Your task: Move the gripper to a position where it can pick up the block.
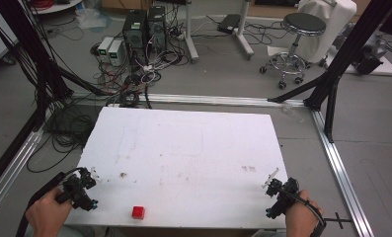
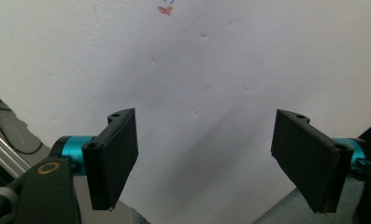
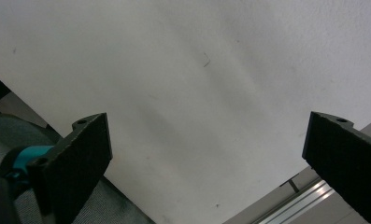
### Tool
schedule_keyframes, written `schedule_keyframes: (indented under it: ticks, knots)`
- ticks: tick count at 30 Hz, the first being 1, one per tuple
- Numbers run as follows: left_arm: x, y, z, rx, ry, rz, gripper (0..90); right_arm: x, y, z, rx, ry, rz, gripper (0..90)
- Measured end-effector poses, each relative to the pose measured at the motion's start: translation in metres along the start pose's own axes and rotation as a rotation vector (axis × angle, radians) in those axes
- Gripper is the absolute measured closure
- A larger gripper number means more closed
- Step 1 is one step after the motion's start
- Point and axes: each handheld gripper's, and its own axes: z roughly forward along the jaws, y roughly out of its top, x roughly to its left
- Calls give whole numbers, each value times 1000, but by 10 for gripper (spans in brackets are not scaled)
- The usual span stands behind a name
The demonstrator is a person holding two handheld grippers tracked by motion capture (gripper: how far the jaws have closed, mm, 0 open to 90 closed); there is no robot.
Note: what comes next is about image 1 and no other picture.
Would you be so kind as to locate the white power supply unit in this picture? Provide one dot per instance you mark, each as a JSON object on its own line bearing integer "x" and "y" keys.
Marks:
{"x": 104, "y": 47}
{"x": 116, "y": 52}

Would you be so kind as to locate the round white table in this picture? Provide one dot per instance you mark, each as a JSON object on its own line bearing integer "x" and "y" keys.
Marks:
{"x": 57, "y": 6}

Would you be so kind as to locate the long aluminium rail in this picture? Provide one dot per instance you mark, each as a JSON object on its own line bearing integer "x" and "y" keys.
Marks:
{"x": 216, "y": 99}

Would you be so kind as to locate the white power strip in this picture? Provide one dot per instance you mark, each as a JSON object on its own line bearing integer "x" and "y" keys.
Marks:
{"x": 148, "y": 67}

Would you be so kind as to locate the black upright brace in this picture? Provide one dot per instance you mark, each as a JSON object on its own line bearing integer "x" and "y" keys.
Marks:
{"x": 330, "y": 112}

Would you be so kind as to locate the aluminium rail beside black beam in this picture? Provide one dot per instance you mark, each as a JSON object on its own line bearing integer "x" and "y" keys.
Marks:
{"x": 9, "y": 174}

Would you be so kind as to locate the white cloth cover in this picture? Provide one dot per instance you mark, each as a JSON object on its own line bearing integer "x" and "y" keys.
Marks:
{"x": 331, "y": 23}

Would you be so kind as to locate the red cube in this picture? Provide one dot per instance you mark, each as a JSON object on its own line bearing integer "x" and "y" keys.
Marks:
{"x": 138, "y": 212}

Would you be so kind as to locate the slim black computer tower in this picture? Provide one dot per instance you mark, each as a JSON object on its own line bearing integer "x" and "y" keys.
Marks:
{"x": 156, "y": 26}

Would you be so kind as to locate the flat black box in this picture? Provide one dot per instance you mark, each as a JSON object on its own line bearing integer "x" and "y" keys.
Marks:
{"x": 229, "y": 23}

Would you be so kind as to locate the black device on white board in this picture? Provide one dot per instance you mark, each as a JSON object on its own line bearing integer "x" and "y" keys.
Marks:
{"x": 369, "y": 62}

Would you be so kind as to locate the black round stool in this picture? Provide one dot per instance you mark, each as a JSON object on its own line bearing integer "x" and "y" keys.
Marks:
{"x": 295, "y": 39}

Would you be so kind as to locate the large black computer tower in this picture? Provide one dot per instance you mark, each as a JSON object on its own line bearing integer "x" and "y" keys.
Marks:
{"x": 135, "y": 33}

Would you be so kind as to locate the aluminium rail with brace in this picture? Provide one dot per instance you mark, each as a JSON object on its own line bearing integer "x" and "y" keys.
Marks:
{"x": 341, "y": 171}

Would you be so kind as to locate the clear plastic bag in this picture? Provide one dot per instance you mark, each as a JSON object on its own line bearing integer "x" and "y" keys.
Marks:
{"x": 91, "y": 18}

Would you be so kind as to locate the black floor beam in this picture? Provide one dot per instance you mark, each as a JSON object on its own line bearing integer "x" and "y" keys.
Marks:
{"x": 9, "y": 154}

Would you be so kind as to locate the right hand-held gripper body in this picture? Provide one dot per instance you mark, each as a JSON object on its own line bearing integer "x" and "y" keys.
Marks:
{"x": 282, "y": 199}

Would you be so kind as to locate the person's left hand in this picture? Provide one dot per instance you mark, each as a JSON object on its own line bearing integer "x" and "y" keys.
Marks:
{"x": 48, "y": 214}

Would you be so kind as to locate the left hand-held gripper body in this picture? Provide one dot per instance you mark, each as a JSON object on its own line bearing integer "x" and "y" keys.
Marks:
{"x": 76, "y": 192}

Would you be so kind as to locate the person's right hand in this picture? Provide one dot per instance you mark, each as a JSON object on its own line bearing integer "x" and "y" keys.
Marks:
{"x": 302, "y": 217}

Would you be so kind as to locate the black diagonal brace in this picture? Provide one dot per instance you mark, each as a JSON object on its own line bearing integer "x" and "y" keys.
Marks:
{"x": 298, "y": 89}

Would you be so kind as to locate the white table leg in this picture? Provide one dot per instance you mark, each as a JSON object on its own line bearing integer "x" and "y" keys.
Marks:
{"x": 190, "y": 36}
{"x": 244, "y": 33}

